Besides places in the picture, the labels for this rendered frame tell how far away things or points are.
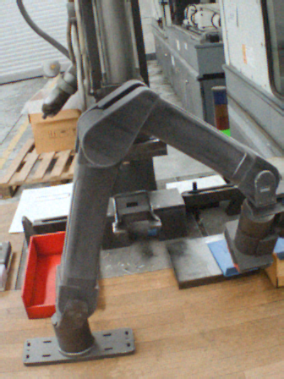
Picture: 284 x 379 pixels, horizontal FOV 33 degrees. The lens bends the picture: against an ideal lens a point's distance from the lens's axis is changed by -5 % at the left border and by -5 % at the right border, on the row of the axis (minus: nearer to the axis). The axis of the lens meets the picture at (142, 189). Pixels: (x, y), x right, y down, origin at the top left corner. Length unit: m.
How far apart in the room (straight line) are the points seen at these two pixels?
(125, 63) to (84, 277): 0.48
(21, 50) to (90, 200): 9.79
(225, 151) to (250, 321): 0.32
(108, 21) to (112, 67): 0.10
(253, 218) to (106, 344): 0.33
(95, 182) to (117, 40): 0.42
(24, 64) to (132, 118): 9.84
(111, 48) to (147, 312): 0.53
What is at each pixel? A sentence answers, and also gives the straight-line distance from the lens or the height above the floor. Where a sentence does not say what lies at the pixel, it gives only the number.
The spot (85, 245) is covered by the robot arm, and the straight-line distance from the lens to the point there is 0.74.
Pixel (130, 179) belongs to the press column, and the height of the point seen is 0.96.
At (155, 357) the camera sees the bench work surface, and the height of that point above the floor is 0.90.
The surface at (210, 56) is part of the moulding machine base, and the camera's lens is 4.17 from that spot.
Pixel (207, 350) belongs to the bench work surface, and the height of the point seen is 0.90.
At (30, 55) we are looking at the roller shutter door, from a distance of 10.43.
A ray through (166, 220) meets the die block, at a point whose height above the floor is 0.95.
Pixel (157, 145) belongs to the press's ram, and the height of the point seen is 1.13.
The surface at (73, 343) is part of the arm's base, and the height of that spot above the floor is 0.94.
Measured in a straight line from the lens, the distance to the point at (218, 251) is 1.06.
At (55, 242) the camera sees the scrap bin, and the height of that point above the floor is 0.94.
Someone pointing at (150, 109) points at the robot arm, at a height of 1.30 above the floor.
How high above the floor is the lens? 1.46
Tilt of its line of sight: 23 degrees down
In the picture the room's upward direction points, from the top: 8 degrees counter-clockwise
